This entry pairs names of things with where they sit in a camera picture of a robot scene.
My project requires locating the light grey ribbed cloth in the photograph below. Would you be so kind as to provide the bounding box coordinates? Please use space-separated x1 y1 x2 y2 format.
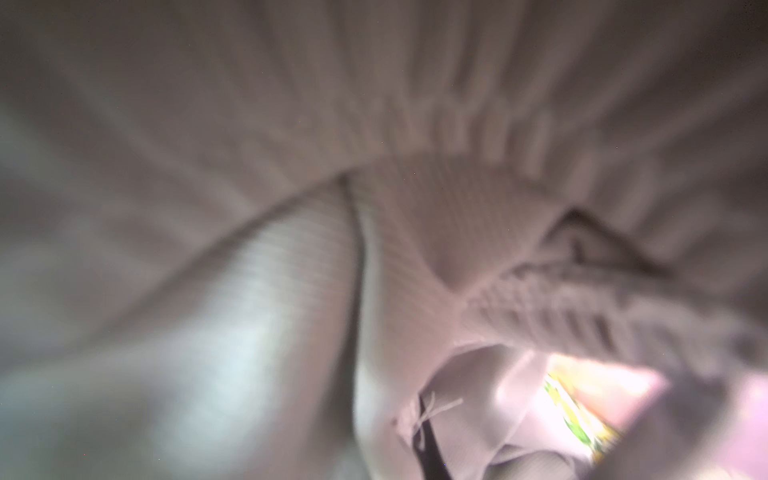
1 1 767 479

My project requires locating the lemon print floral cloth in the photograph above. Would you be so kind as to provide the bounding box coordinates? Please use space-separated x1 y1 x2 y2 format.
544 355 621 462

